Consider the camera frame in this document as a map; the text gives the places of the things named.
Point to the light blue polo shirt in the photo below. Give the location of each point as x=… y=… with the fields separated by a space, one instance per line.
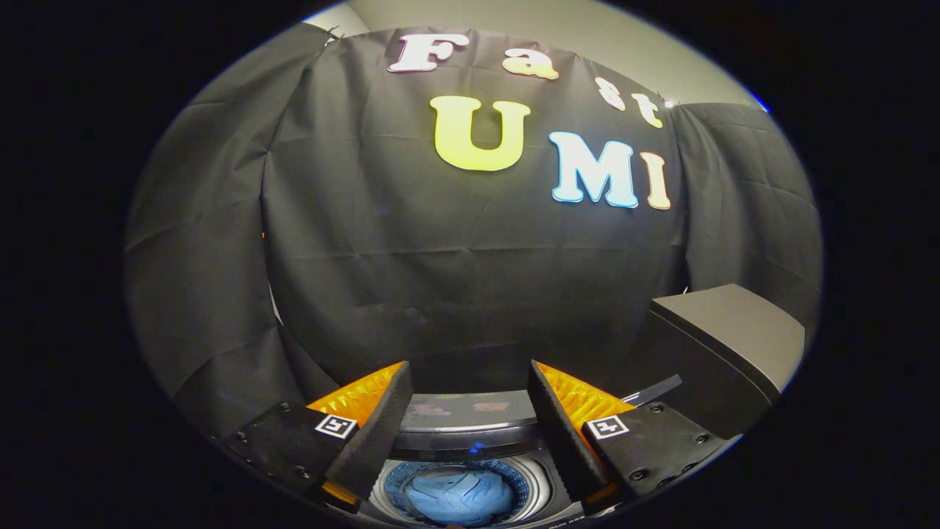
x=459 y=496

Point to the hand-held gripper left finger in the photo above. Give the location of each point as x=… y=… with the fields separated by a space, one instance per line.
x=378 y=433

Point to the black backdrop cloth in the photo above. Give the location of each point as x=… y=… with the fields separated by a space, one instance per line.
x=382 y=242

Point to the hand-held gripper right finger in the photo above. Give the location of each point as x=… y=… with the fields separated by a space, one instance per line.
x=559 y=433

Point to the dark cabinet with beige panels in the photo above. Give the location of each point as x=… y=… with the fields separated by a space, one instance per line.
x=727 y=330

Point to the grey washing machine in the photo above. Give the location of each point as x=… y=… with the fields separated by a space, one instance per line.
x=556 y=491

